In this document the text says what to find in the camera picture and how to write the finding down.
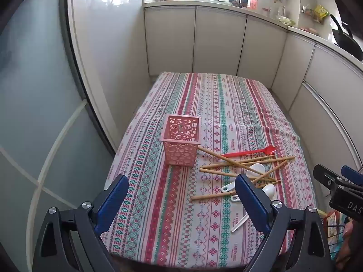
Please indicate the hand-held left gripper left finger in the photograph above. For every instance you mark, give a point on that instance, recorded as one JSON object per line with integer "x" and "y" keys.
{"x": 113, "y": 201}

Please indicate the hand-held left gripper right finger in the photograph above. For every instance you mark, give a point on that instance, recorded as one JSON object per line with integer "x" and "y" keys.
{"x": 252, "y": 204}

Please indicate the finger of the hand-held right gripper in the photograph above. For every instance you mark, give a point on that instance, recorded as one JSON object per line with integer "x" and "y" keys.
{"x": 353, "y": 175}
{"x": 329, "y": 180}

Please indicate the white plastic spoon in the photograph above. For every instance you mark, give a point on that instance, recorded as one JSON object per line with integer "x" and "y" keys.
{"x": 269, "y": 189}
{"x": 256, "y": 170}

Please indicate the wooden chopstick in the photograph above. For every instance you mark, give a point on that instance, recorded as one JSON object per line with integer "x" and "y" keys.
{"x": 283, "y": 158}
{"x": 278, "y": 167}
{"x": 215, "y": 154}
{"x": 207, "y": 195}

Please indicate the red plastic fork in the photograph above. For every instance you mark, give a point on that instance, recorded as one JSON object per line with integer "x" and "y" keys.
{"x": 241, "y": 154}

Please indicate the pink perforated plastic basket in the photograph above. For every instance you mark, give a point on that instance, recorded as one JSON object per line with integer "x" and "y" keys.
{"x": 181, "y": 153}

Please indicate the striped patterned tablecloth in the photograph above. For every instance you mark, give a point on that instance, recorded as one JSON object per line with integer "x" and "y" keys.
{"x": 198, "y": 104}

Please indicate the frosted glass sliding door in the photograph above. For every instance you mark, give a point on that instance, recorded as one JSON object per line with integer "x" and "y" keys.
{"x": 34, "y": 104}

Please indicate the black wok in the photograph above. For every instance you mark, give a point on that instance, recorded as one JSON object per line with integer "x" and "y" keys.
{"x": 347, "y": 44}

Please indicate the white kitchen cabinets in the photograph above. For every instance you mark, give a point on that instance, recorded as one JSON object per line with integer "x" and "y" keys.
{"x": 218, "y": 42}

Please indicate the green vegetable bag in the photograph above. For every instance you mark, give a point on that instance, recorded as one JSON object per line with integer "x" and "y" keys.
{"x": 285, "y": 20}

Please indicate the yellow snack packet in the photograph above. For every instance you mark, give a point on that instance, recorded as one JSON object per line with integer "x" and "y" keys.
{"x": 320, "y": 12}

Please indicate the red bottle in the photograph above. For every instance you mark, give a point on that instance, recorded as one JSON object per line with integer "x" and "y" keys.
{"x": 253, "y": 1}

